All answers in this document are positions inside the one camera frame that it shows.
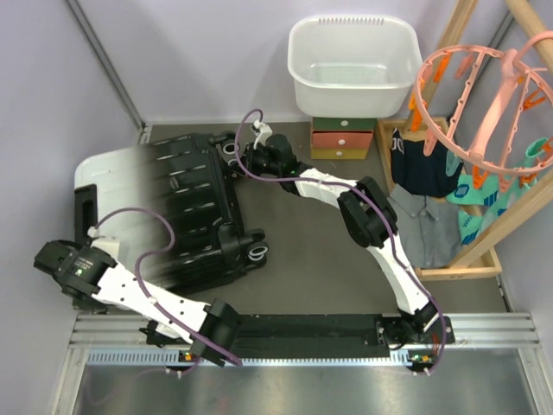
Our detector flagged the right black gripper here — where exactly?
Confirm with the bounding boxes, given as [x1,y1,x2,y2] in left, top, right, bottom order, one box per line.
[232,143,283,180]

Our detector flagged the black and white suitcase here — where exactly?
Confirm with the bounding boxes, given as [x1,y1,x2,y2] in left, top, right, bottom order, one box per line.
[74,131,269,295]

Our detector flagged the white plastic basin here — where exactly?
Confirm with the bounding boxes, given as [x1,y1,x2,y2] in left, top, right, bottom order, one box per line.
[287,15,423,118]

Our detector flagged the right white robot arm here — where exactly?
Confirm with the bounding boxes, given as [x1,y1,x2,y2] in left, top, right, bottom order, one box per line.
[237,134,447,344]

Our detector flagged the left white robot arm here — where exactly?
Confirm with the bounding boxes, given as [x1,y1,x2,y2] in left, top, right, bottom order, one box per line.
[34,240,242,367]

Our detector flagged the small colourful drawer cabinet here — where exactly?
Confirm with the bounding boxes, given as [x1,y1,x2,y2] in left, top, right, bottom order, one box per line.
[310,118,377,160]

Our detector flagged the dark navy garment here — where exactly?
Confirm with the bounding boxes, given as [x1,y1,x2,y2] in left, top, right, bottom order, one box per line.
[390,128,463,198]

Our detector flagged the grey button shirt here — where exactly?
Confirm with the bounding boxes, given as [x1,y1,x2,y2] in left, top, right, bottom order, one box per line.
[388,185,462,269]

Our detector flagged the pink round clip hanger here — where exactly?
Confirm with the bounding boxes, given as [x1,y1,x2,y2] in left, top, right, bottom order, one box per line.
[408,33,553,191]

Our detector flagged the teal patterned sock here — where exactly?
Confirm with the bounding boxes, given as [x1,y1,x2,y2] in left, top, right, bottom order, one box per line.
[444,137,553,246]

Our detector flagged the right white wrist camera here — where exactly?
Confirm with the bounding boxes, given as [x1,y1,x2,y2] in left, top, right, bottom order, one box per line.
[251,120,273,149]

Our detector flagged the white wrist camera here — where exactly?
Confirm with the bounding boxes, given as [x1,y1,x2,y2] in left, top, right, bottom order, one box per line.
[87,227,121,260]
[251,120,273,149]

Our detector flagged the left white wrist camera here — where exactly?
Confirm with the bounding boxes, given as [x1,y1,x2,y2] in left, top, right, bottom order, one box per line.
[87,227,121,260]

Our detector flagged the aluminium frame rail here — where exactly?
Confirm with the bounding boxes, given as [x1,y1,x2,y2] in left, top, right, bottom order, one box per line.
[51,123,542,415]

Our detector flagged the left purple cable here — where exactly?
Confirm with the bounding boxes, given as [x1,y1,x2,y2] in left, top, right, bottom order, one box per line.
[88,207,244,376]

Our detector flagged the purple cable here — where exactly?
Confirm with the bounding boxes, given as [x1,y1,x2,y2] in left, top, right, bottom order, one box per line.
[88,207,244,376]
[235,108,448,376]

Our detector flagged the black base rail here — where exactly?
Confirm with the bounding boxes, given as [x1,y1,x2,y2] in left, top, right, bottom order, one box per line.
[197,314,454,360]

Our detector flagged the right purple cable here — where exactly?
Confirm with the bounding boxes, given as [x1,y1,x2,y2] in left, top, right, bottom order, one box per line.
[235,108,448,376]

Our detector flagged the wooden drying rack frame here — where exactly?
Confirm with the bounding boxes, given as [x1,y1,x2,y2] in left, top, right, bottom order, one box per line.
[375,1,552,281]

